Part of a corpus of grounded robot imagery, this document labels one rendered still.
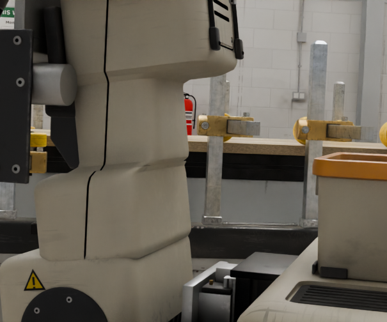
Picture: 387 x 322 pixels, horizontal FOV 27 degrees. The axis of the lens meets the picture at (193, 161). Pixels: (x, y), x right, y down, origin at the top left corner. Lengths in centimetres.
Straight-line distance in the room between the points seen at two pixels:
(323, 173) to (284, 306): 17
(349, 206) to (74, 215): 28
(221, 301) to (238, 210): 135
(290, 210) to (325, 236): 145
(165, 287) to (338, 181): 26
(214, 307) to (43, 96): 29
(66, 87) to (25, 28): 8
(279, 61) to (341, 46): 74
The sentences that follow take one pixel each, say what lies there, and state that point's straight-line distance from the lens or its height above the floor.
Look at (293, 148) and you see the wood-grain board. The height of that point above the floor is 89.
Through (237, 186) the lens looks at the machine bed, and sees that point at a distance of 220.
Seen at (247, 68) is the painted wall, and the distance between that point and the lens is 927.
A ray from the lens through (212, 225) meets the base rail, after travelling 198.
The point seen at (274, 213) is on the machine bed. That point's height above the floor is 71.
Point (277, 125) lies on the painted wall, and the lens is 932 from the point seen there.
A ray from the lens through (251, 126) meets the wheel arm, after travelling 171.
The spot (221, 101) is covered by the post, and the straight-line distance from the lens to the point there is 197.
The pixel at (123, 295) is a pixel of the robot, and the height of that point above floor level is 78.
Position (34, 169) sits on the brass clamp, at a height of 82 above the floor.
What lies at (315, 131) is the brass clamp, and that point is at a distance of 201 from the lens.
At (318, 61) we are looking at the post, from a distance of 202.
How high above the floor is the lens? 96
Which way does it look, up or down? 3 degrees down
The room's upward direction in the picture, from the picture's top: 2 degrees clockwise
